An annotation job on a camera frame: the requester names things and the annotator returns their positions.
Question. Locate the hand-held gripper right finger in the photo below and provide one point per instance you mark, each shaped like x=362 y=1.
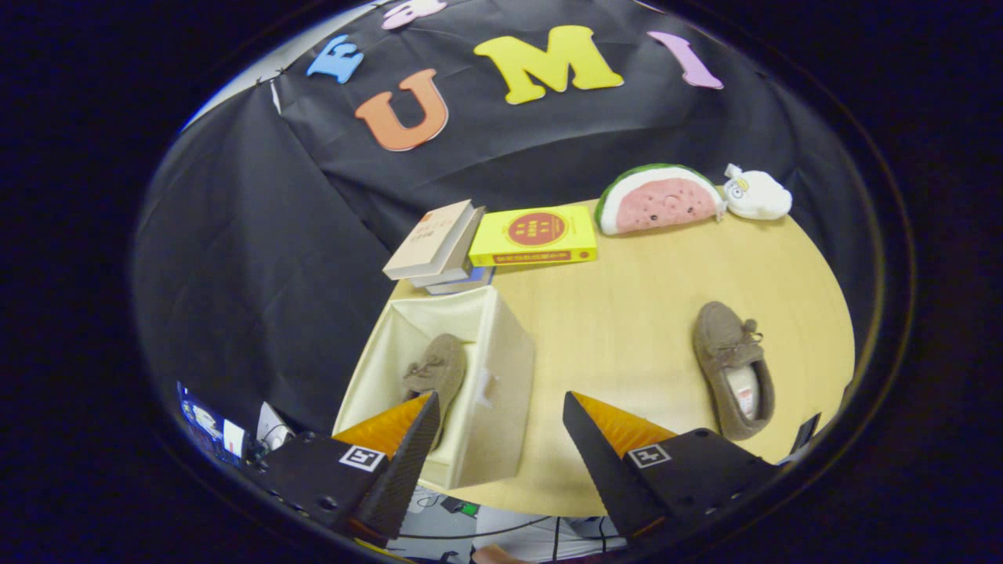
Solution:
x=599 y=470

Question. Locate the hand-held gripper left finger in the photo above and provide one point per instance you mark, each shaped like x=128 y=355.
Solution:
x=407 y=470

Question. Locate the brown fuzzy shoe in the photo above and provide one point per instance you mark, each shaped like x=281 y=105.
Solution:
x=717 y=337
x=439 y=368

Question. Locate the beige fabric storage box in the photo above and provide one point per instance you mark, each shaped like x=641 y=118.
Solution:
x=501 y=392

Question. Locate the white flat object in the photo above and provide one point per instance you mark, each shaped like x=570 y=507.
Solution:
x=270 y=427

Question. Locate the blue cover book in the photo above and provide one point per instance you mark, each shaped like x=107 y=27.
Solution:
x=470 y=280

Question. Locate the black flat object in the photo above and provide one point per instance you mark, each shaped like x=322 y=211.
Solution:
x=807 y=431

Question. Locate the white cover book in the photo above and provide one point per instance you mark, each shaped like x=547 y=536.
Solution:
x=458 y=262

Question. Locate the blue printed packet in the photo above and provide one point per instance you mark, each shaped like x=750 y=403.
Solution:
x=200 y=419

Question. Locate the beige cover book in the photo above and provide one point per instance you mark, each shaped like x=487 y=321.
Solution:
x=427 y=243

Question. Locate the yellow book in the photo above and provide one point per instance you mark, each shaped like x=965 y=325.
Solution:
x=572 y=231

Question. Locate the black backdrop cloth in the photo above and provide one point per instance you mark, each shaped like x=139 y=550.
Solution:
x=274 y=258

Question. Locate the watermelon slice plush toy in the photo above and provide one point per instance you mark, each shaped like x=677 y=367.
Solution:
x=658 y=204

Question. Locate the white plush toy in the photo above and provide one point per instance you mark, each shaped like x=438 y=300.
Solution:
x=760 y=196

